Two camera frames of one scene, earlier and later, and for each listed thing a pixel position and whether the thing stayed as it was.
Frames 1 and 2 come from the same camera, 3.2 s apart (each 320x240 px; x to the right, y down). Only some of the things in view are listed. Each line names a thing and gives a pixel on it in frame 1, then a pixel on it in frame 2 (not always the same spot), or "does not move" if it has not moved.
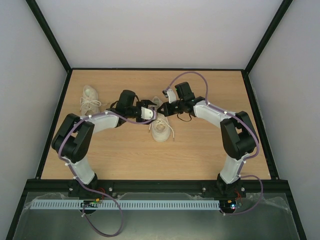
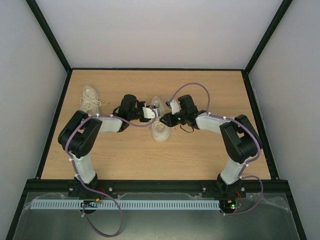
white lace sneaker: x=161 y=127 does not move
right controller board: x=227 y=206 does not move
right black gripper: x=169 y=109 -> x=169 y=119
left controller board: x=90 y=203 does not move
